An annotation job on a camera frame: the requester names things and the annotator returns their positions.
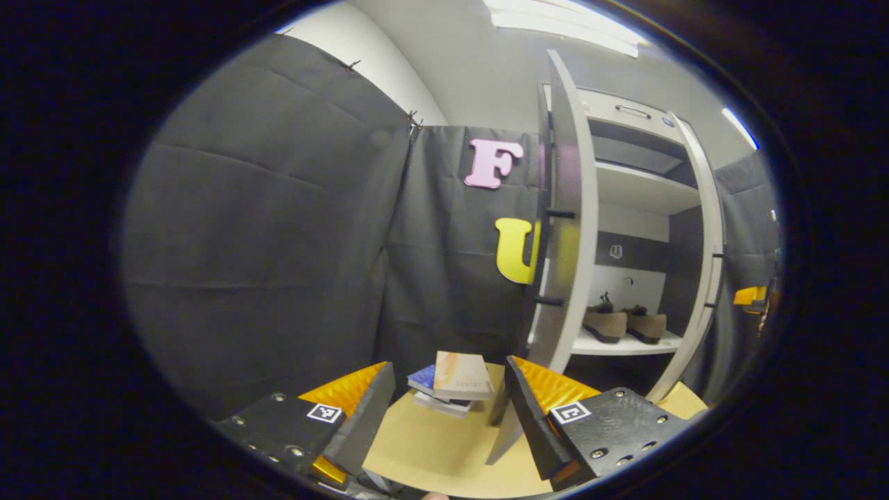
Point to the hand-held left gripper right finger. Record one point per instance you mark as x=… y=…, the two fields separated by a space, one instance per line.
x=535 y=423

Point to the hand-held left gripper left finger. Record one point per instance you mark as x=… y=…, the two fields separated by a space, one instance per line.
x=364 y=417

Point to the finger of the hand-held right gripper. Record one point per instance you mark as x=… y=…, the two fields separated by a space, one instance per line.
x=750 y=297

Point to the white cabinet door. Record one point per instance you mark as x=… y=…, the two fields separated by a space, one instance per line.
x=573 y=173
x=705 y=208

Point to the brown fluffy shoe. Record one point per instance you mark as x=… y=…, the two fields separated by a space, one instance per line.
x=646 y=326
x=603 y=325

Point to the white shoe cabinet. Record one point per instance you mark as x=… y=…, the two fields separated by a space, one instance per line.
x=639 y=187

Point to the white cabinet drawer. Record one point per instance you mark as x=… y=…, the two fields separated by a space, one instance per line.
x=604 y=104

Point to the blue cover book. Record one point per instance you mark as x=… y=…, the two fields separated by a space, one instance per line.
x=421 y=380

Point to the white cover book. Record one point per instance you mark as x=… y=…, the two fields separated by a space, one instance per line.
x=441 y=405

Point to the beige cover book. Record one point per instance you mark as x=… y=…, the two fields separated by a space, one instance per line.
x=462 y=375

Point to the black backdrop cloth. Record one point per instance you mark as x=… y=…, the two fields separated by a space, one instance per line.
x=750 y=208
x=278 y=243

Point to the large ceiling light panel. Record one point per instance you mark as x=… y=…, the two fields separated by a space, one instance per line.
x=562 y=21

